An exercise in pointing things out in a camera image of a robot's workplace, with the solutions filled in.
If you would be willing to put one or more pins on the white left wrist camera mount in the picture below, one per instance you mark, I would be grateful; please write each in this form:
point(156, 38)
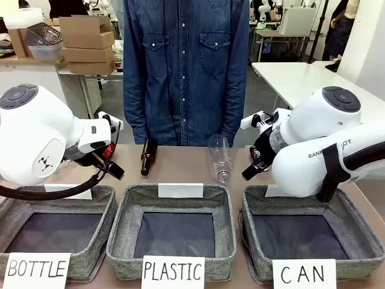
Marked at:
point(112, 122)

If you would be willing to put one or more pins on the white side table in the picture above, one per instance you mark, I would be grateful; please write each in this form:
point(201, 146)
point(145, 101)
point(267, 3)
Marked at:
point(300, 81)

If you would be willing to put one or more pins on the grey fabric basket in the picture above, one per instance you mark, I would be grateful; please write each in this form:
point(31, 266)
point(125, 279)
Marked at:
point(224, 210)
point(106, 216)
point(361, 228)

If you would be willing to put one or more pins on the dark printed drink can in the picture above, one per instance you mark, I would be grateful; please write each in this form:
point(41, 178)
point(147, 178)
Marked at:
point(254, 153)

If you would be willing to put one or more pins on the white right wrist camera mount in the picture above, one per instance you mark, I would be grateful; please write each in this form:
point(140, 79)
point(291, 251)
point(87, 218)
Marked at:
point(249, 122)

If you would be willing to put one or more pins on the paper label reading BOTTLE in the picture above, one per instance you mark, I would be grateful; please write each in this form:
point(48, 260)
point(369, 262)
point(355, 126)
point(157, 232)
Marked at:
point(36, 269)

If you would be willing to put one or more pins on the white foam block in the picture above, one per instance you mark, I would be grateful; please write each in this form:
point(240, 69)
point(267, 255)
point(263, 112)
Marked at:
point(24, 18)

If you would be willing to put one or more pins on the white equipment box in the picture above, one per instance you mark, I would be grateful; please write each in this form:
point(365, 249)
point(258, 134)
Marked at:
point(296, 21)

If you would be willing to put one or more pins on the small cardboard box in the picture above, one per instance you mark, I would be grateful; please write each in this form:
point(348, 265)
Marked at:
point(18, 42)

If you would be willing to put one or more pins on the clear plastic bottle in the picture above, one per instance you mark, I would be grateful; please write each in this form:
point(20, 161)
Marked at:
point(221, 159)

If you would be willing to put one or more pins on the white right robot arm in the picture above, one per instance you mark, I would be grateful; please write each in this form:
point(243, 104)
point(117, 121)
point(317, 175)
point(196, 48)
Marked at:
point(300, 168)

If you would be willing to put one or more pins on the person left forearm denim sleeve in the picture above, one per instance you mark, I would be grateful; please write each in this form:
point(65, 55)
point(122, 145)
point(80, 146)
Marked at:
point(236, 114)

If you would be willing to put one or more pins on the paper label reading CAN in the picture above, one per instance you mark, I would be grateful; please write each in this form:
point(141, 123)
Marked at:
point(303, 274)

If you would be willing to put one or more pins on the crushed red soda can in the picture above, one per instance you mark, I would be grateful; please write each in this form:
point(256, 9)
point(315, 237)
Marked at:
point(110, 149)

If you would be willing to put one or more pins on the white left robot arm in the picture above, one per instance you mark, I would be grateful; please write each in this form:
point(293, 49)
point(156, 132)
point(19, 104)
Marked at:
point(36, 132)

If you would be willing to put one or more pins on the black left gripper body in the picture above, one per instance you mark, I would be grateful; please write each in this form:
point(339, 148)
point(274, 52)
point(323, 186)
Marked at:
point(91, 159)

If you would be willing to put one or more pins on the background person dark skirt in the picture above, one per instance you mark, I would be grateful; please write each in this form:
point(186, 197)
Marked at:
point(340, 33)

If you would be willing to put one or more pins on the large open cardboard box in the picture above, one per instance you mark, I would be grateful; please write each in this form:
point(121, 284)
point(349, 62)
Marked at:
point(85, 31)

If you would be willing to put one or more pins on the person torso denim shirt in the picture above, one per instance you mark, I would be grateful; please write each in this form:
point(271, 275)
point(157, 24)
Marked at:
point(186, 75)

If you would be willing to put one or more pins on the paper label reading PLASTIC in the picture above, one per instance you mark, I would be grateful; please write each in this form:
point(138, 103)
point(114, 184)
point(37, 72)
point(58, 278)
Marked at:
point(173, 271)

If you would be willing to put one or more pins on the blank white card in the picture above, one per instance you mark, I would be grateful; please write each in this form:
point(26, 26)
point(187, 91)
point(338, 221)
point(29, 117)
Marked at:
point(180, 190)
point(272, 192)
point(57, 188)

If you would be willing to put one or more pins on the black tripod pole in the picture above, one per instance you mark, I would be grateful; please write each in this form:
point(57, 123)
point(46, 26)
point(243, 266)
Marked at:
point(319, 30)

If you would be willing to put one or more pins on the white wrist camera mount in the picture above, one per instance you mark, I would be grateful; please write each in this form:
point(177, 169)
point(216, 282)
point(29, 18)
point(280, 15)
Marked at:
point(112, 122)
point(249, 122)

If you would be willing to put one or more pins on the grey background desk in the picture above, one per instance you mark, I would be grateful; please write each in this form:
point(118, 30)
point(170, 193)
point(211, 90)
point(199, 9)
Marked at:
point(282, 34)

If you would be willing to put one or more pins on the person right forearm denim sleeve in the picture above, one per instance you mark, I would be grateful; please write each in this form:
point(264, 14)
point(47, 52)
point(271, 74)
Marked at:
point(133, 114)

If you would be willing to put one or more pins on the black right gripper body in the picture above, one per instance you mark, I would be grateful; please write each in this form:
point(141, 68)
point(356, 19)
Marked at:
point(265, 147)

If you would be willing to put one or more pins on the flat cardboard box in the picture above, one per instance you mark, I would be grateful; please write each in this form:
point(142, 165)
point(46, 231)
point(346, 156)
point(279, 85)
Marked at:
point(87, 54)
point(91, 67)

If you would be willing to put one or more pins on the white shelf table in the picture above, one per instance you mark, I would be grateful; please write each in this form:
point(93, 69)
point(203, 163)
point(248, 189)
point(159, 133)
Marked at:
point(87, 81)

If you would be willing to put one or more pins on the brown glass bottle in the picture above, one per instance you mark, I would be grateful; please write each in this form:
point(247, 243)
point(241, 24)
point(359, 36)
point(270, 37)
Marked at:
point(149, 156)

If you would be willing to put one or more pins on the clear plastic storage bin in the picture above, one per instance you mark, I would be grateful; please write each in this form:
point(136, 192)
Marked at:
point(45, 48)

